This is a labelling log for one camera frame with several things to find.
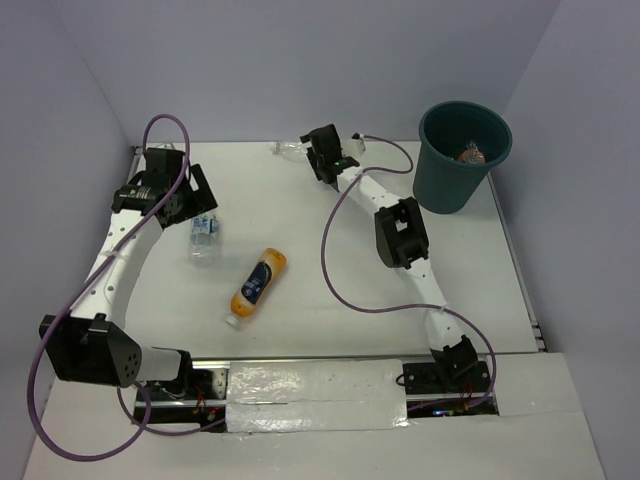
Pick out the dark green ribbed bin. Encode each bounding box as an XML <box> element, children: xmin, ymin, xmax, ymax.
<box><xmin>413</xmin><ymin>101</ymin><xmax>513</xmax><ymax>214</ymax></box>

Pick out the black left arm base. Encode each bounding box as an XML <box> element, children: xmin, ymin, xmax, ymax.
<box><xmin>145</xmin><ymin>362</ymin><xmax>230</xmax><ymax>432</ymax></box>

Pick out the aluminium table edge rail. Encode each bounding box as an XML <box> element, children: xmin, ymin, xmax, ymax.
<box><xmin>488</xmin><ymin>174</ymin><xmax>548</xmax><ymax>352</ymax></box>

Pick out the orange bottle blue label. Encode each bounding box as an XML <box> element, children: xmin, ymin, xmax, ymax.
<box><xmin>225</xmin><ymin>248</ymin><xmax>287</xmax><ymax>329</ymax></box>

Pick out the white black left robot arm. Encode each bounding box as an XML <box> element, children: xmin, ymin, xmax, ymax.
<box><xmin>39</xmin><ymin>148</ymin><xmax>217</xmax><ymax>399</ymax></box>

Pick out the white foil covered panel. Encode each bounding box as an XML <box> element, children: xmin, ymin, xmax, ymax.
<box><xmin>226</xmin><ymin>359</ymin><xmax>409</xmax><ymax>433</ymax></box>

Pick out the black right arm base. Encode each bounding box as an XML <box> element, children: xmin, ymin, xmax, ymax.
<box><xmin>396</xmin><ymin>361</ymin><xmax>490</xmax><ymax>395</ymax></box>

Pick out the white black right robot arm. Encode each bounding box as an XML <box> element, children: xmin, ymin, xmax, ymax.
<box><xmin>300</xmin><ymin>124</ymin><xmax>478</xmax><ymax>391</ymax></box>

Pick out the orange label tea bottle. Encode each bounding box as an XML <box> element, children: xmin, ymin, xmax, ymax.
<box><xmin>456</xmin><ymin>141</ymin><xmax>486</xmax><ymax>164</ymax></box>

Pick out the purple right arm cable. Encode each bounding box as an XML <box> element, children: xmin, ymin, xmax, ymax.
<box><xmin>319</xmin><ymin>132</ymin><xmax>497</xmax><ymax>414</ymax></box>

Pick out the clear bottle blue label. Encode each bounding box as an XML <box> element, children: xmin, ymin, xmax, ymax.
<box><xmin>189</xmin><ymin>211</ymin><xmax>221</xmax><ymax>267</ymax></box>

